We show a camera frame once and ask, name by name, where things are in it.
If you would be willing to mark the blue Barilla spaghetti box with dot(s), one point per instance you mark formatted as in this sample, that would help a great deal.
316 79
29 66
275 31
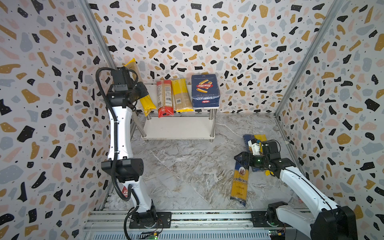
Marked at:
246 139

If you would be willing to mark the yellow Pastatime spaghetti bag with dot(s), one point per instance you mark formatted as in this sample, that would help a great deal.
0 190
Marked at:
146 101

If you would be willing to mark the red card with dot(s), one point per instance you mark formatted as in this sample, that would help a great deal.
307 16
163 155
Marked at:
125 191

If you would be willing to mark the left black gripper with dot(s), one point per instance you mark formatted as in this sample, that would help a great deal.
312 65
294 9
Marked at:
145 91

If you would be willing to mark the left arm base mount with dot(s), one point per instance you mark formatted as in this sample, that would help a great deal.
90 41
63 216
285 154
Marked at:
151 219

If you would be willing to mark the yellow-top spaghetti bag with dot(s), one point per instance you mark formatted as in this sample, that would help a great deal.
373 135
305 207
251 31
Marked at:
181 96

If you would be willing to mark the blue-top clear spaghetti bag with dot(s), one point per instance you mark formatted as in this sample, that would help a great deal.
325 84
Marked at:
239 188

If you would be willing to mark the blue Barilla pasta box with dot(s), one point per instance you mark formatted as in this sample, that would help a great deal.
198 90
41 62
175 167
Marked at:
205 92

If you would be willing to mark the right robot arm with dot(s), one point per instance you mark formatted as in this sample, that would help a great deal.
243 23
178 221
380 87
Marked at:
326 220

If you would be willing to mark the red spaghetti bag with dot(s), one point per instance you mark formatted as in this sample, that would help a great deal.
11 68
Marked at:
165 98

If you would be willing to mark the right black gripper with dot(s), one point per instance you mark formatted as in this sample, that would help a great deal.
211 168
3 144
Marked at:
243 157

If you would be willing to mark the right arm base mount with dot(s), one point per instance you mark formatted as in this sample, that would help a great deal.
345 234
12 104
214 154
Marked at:
267 218

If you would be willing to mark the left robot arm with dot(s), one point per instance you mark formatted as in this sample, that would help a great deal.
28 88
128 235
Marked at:
120 89

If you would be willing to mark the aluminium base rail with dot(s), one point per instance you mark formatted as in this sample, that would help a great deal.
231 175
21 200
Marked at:
190 225

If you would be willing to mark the white two-tier shelf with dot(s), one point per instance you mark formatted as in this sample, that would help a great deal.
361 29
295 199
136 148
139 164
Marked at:
199 124

